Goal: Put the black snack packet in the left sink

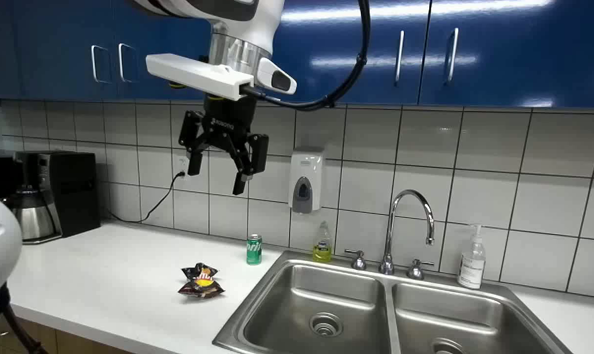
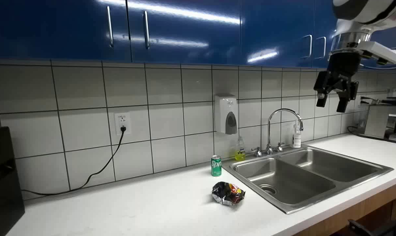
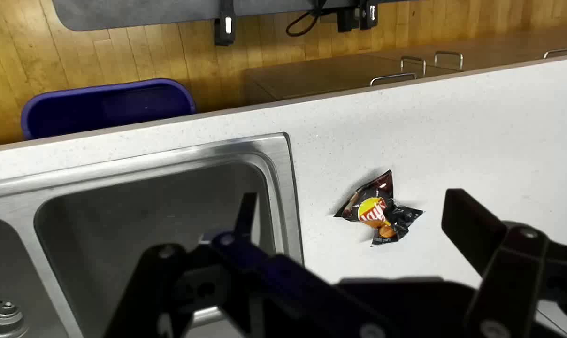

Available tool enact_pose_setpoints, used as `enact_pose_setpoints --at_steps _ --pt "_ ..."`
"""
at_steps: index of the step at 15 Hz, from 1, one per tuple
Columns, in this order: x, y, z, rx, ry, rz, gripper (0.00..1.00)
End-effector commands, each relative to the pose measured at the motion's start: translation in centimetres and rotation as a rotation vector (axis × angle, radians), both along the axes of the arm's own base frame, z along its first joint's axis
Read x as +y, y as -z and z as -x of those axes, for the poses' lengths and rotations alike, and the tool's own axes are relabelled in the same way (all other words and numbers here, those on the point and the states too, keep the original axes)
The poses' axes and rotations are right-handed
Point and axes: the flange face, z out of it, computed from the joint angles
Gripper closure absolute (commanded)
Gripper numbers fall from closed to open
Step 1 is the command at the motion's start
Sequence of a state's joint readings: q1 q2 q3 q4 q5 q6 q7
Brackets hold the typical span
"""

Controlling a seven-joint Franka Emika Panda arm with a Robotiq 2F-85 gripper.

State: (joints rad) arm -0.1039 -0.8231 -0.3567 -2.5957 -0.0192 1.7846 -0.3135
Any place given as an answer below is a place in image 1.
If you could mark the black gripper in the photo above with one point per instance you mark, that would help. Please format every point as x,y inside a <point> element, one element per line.
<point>228,118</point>

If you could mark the black snack packet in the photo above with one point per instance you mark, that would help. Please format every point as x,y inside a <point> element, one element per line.
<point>200,281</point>

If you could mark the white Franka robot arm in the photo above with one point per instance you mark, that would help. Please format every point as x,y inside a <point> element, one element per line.
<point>244,20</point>

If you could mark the stainless steel double sink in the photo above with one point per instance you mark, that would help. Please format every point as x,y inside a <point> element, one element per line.
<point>348,295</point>

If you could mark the green dish soap bottle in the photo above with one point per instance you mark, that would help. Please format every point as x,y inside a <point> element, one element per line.
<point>253,250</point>

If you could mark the blue cabinet door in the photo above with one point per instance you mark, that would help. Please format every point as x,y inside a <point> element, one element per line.
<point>525,51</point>
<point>47,39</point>
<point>171,26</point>
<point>336,45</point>

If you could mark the yellow dish soap bottle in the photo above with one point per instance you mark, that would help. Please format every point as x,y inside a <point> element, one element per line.
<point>320,248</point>

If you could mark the black coffee maker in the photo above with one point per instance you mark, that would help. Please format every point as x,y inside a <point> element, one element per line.
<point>73,189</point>

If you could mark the chrome gooseneck faucet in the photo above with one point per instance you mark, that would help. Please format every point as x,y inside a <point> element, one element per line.
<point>387,236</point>

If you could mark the steel coffee carafe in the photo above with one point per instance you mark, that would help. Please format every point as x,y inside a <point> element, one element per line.
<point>33,218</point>

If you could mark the wooden base cabinet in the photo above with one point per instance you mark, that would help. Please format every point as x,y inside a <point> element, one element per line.
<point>67,344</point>

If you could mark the clear pump soap bottle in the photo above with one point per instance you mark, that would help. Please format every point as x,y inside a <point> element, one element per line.
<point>470,266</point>

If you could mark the white wall outlet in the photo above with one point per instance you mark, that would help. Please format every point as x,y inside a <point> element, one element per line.
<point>181,161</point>

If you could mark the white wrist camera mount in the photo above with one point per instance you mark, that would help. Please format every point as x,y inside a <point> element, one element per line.
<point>198,73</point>

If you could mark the white wall soap dispenser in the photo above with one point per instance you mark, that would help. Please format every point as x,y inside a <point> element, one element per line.
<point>307,177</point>

